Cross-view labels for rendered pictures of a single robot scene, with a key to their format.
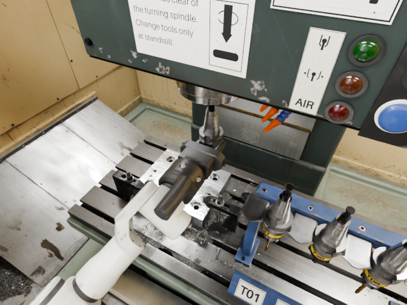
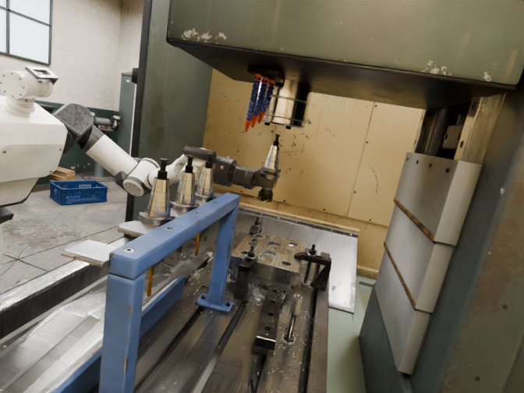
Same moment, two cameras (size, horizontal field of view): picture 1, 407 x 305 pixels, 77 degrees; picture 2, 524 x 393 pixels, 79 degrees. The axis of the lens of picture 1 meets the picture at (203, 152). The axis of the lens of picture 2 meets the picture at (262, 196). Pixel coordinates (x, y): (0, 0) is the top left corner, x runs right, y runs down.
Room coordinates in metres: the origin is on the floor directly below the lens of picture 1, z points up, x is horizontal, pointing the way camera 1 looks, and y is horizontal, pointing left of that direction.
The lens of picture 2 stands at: (0.21, -0.95, 1.41)
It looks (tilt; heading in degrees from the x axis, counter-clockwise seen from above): 12 degrees down; 72
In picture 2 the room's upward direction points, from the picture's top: 10 degrees clockwise
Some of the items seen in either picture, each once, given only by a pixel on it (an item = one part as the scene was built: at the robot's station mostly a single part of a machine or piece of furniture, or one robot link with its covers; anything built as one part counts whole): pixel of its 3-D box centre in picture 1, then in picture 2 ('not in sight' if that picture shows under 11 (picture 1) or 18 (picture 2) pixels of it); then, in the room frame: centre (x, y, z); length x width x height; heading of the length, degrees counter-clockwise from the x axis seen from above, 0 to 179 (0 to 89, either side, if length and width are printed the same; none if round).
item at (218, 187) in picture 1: (183, 184); (270, 254); (0.61, 0.08, 0.97); 0.29 x 0.23 x 0.05; 62
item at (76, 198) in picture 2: not in sight; (79, 192); (-0.87, 3.78, 0.11); 0.62 x 0.42 x 0.22; 37
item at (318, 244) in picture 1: (329, 239); (184, 208); (0.26, -0.26, 1.21); 0.06 x 0.06 x 0.03
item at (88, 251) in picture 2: not in sight; (91, 251); (0.13, -0.51, 1.21); 0.07 x 0.05 x 0.01; 152
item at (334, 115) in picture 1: (338, 112); not in sight; (0.22, -0.14, 1.57); 0.02 x 0.01 x 0.02; 62
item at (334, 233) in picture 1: (337, 229); (186, 187); (0.26, -0.26, 1.26); 0.04 x 0.04 x 0.07
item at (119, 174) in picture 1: (130, 184); (255, 232); (0.60, 0.27, 0.97); 0.13 x 0.03 x 0.15; 62
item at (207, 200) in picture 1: (221, 209); (248, 268); (0.49, -0.06, 0.97); 0.13 x 0.03 x 0.15; 62
